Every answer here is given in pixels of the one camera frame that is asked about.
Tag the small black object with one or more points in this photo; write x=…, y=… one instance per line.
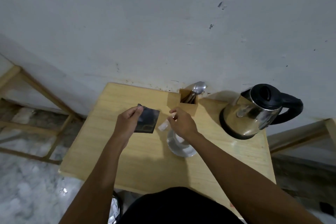
x=326, y=208

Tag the black tea sachet wrapper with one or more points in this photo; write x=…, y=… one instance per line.
x=148, y=121

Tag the wooden furniture frame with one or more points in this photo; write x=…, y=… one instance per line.
x=301, y=134

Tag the white cup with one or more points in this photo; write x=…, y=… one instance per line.
x=180, y=140

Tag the wooden cutlery holder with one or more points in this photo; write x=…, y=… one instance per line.
x=189, y=108

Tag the person's left thumb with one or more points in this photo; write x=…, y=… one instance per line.
x=138, y=111

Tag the person's right forearm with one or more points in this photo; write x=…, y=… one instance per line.
x=241, y=179

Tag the wooden frame rack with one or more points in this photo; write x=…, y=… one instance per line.
x=39, y=92

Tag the person's right fingers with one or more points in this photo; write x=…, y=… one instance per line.
x=173, y=114

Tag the person's left hand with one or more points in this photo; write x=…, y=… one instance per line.
x=125, y=125

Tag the steel electric kettle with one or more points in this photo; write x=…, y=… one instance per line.
x=252, y=113

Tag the metal spoon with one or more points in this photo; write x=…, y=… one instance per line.
x=198, y=87
x=187, y=98

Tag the person's right hand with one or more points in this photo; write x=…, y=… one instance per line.
x=183, y=124

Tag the white tea bag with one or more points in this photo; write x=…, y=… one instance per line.
x=163, y=126

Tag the shiny silver bag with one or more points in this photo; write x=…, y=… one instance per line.
x=115, y=210

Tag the person's left forearm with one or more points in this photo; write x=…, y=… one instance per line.
x=97, y=181

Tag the person's black clothing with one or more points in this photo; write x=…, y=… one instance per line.
x=181, y=208

